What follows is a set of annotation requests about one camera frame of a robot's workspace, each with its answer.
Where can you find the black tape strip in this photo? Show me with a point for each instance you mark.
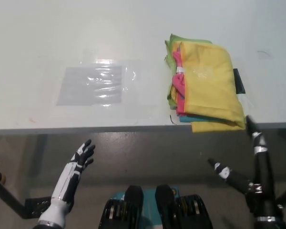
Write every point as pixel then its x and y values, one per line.
pixel 238 82

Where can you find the pink microfibre cloth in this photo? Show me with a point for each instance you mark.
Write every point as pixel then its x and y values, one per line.
pixel 180 83

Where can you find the stack of colourful cloths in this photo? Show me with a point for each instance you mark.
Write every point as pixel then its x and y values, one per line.
pixel 209 83

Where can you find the teal microfibre cloth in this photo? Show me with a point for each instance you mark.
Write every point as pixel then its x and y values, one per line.
pixel 184 119

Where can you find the black metal frame bar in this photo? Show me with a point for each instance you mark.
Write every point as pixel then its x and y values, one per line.
pixel 7 190

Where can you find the white label band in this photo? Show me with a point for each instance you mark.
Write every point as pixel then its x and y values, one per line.
pixel 180 70

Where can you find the clear plastic sleeve grey sheet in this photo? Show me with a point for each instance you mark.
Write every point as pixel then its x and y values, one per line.
pixel 90 86

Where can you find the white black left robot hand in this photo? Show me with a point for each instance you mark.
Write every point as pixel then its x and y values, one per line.
pixel 70 176

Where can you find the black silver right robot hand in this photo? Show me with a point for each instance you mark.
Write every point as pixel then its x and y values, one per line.
pixel 264 171

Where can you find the black perforated foot plate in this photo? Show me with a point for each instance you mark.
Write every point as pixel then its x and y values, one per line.
pixel 39 206

